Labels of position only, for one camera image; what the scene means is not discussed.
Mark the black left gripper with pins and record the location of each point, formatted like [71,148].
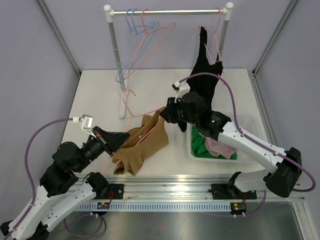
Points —
[111,141]

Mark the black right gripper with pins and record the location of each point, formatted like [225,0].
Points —
[169,114]

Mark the mustard brown tank top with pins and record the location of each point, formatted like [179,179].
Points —
[144,142]

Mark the black tank top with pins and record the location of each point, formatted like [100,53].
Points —
[204,85]

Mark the green tank top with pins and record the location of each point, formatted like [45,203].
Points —
[199,149]

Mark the pink tank top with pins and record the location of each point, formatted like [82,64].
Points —
[217,148]

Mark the light blue hanger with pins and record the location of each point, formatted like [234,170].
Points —
[135,45]
[125,50]

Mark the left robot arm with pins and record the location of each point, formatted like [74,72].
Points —
[51,203]

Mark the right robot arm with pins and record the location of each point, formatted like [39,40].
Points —
[281,167]

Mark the white plastic laundry basket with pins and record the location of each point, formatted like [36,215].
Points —
[248,122]

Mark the white and chrome clothes rack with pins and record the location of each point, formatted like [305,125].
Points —
[224,13]

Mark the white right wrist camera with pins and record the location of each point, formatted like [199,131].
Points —
[181,89]

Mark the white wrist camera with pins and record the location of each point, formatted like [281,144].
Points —
[181,89]
[85,123]

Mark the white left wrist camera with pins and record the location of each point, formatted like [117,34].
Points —
[85,123]

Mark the white slotted cable duct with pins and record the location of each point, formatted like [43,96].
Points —
[156,207]

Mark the left aluminium frame post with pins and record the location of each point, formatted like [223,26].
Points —
[58,35]

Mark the aluminium frame post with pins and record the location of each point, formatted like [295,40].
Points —
[276,33]
[58,35]

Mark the right aluminium frame post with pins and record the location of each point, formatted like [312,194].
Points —
[276,33]

